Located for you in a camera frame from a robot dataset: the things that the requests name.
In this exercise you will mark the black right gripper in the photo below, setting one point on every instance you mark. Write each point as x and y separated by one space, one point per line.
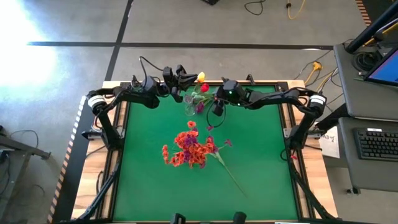
225 93

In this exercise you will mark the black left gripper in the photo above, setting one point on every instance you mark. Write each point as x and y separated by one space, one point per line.
169 81

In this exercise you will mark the yellow orange tulip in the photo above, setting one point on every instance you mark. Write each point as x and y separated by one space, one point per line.
201 77

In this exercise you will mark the orange artificial flower bunch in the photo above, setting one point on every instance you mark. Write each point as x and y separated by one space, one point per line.
182 138
199 152

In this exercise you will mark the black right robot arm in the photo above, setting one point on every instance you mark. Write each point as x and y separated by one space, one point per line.
280 98

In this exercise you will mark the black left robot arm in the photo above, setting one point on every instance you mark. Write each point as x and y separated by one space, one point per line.
133 95

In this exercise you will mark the clear glass vase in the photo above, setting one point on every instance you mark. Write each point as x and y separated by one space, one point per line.
189 111

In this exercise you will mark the black floor box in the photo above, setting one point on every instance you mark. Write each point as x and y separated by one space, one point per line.
211 2

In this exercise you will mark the green table mat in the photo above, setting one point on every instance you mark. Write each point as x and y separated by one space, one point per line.
155 193

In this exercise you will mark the white paper sheet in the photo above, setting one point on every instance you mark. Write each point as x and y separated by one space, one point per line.
331 146

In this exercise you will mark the black rounded object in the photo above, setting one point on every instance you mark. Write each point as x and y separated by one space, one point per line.
239 217
178 218

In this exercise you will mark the dark grey computer desk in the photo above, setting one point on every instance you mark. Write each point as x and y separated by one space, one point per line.
357 96

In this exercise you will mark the black hazard-striped platform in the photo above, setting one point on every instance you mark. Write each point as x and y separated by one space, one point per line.
73 174

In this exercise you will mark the black slanted pole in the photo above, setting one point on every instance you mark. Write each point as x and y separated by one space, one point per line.
367 32

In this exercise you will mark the black keyboard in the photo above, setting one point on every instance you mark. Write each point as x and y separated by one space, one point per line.
376 144

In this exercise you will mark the blue-screen monitor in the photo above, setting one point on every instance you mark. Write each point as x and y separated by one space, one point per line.
388 70

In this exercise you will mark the grey metal stand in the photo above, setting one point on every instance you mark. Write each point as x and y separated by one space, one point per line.
18 149

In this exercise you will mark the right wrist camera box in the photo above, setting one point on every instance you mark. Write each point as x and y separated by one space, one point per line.
218 109

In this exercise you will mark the black frame clamp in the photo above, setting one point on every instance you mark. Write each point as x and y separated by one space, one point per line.
134 79
250 79

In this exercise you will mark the black metal table frame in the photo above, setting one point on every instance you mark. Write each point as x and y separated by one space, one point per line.
267 84

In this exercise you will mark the black diagonal frame strut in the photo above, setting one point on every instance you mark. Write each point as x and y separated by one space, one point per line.
102 193
308 193

